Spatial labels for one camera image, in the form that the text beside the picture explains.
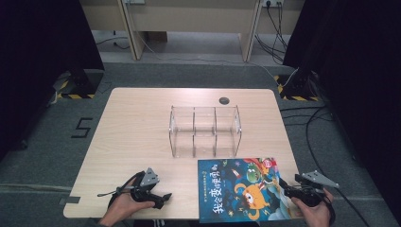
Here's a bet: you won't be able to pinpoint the thin black floor cable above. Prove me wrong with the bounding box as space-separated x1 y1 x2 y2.
95 30 131 51

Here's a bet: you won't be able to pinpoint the person's left hand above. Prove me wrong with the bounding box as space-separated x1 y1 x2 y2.
108 188 155 221

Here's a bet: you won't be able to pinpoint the clear acrylic book rack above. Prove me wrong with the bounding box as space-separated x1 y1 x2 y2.
168 104 243 159

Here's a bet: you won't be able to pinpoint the black floor cables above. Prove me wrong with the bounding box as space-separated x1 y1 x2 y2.
279 105 335 127

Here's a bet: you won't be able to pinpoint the stand base with hazard tape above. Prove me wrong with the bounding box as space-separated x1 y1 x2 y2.
51 69 105 100
273 67 321 102

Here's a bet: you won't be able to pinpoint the beige wooden desk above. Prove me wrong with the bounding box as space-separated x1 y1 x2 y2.
78 0 306 62

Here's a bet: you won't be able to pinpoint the blue children's picture book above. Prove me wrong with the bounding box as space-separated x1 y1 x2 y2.
197 157 301 224

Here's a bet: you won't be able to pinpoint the long black floor cable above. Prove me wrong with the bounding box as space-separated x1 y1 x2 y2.
305 106 372 227

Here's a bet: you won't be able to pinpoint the black curtain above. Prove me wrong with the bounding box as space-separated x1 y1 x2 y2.
283 0 401 217
0 0 106 163

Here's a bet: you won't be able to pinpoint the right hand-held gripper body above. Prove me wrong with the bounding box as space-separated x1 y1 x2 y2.
294 170 340 207

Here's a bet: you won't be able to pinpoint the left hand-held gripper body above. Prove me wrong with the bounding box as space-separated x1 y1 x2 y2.
130 166 161 205

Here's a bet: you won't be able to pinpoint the white wall socket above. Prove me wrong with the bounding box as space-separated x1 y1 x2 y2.
261 0 285 9

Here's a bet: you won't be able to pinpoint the person's right hand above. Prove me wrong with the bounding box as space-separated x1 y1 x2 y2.
291 187 335 227

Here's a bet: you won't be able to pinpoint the right gripper black strap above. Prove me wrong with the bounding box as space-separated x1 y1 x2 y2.
321 188 337 227

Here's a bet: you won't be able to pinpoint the bundle of black cables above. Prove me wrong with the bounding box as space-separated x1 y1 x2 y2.
254 2 289 66

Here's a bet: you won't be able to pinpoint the grey tape piece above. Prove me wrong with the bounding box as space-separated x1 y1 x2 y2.
59 196 81 206

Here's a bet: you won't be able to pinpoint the person's dark trousers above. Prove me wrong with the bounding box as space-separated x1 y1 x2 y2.
133 218 202 227

